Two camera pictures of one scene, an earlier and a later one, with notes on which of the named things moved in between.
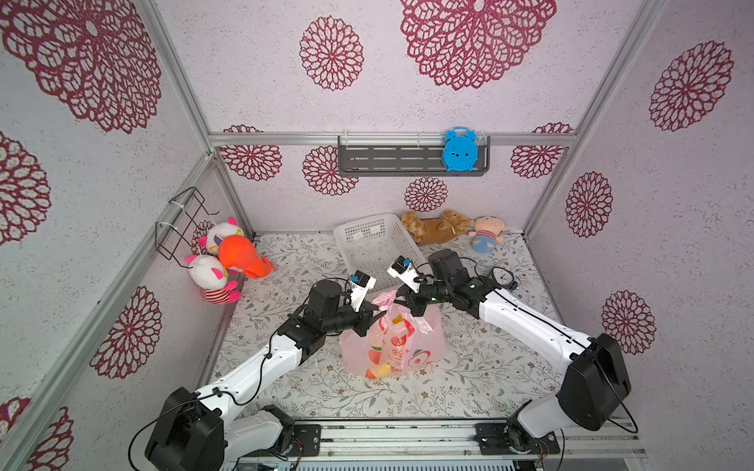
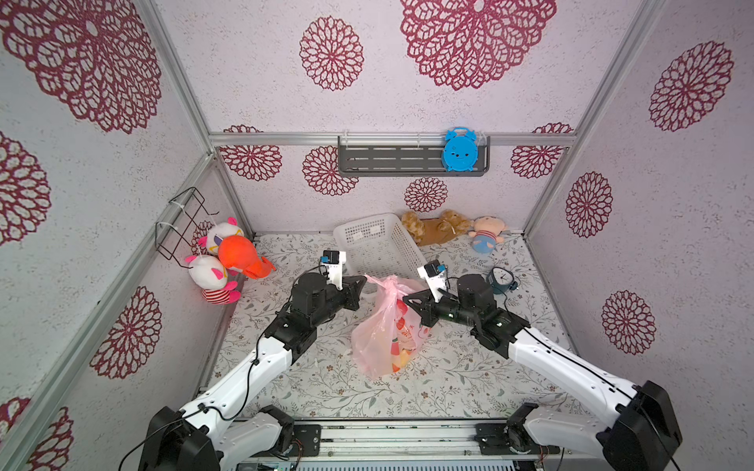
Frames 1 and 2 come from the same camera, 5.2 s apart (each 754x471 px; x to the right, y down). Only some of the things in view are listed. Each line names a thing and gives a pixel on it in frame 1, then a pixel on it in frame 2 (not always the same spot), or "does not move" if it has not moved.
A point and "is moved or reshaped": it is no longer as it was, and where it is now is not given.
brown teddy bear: (434, 231) does not move
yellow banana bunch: (385, 371) -> (404, 357)
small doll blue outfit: (485, 234) does not move
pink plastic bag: (396, 343) is moved or reshaped
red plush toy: (240, 252) does not move
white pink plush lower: (209, 274) does not move
